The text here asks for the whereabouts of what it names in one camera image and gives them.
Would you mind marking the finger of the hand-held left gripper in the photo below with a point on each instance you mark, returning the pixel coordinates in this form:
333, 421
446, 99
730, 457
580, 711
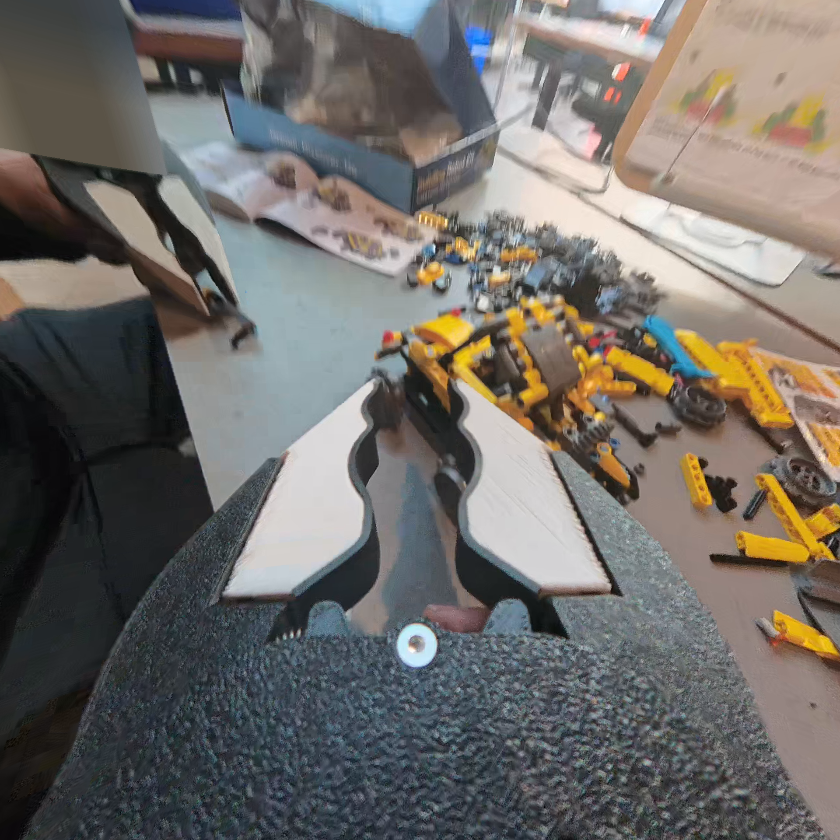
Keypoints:
141, 243
197, 236

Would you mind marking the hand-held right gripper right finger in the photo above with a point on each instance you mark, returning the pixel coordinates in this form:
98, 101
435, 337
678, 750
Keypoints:
525, 512

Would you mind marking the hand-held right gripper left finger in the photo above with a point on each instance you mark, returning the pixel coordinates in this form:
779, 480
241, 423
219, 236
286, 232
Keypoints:
308, 518

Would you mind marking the yellow toy brick vehicle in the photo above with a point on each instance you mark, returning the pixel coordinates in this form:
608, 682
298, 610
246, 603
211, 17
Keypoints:
459, 341

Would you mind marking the person's left forearm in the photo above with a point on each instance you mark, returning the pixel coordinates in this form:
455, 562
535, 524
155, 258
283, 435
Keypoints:
46, 246

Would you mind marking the person's left hand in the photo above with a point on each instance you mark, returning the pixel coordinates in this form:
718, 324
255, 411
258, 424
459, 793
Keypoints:
26, 187

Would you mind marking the person's right hand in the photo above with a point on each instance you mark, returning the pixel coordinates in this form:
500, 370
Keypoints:
459, 618

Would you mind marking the open instruction booklet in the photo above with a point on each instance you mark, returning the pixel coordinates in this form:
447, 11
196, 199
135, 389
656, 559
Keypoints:
315, 203

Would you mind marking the dark blue kit box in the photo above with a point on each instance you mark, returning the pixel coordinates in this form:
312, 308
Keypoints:
328, 151

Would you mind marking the short yellow beam brick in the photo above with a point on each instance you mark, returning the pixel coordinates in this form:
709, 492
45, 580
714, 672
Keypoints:
695, 480

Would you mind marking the dark grey toothed wheel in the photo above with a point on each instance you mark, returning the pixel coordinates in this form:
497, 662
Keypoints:
697, 405

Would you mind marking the thin black rod brick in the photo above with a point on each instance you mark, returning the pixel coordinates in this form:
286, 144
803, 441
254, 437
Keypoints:
728, 559

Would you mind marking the black axle brick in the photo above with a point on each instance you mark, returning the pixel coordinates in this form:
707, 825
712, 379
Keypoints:
754, 504

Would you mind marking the pile of loose brick pieces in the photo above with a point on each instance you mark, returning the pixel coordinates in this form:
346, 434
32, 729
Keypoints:
577, 275

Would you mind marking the small grey wheel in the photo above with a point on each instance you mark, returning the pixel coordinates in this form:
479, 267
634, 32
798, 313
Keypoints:
800, 479

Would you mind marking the yellow brick with grey end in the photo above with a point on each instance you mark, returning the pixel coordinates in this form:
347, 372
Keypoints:
804, 633

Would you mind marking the yellow printed sticker sheet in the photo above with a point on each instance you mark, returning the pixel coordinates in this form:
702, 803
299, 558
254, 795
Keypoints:
814, 407

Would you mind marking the blue plastic crate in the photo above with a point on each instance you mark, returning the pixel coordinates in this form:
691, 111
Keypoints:
478, 49

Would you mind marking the cluttered background table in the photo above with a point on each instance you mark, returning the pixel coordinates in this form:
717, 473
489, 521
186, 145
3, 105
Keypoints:
577, 39

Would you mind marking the instruction sign board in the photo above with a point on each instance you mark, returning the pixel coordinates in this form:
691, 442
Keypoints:
754, 98

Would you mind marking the white sign base plate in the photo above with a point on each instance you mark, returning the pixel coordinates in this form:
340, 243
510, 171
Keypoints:
722, 243

